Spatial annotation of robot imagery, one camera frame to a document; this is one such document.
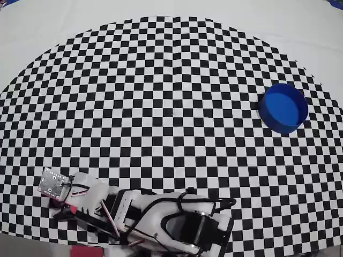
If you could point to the blue round box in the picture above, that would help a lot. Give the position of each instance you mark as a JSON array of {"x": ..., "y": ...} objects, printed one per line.
[{"x": 283, "y": 108}]

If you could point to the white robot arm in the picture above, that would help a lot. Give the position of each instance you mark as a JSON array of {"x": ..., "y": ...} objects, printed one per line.
[{"x": 150, "y": 214}]

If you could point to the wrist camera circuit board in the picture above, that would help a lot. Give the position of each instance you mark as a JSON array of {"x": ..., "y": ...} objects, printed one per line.
[{"x": 55, "y": 183}]

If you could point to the black white checkerboard mat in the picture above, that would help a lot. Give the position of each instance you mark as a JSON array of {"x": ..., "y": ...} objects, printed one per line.
[{"x": 160, "y": 93}]

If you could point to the white pink gripper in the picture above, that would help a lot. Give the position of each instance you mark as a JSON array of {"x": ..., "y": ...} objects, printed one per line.
[{"x": 86, "y": 198}]

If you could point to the red flat object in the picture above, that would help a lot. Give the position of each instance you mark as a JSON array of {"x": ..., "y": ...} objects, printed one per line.
[{"x": 87, "y": 252}]

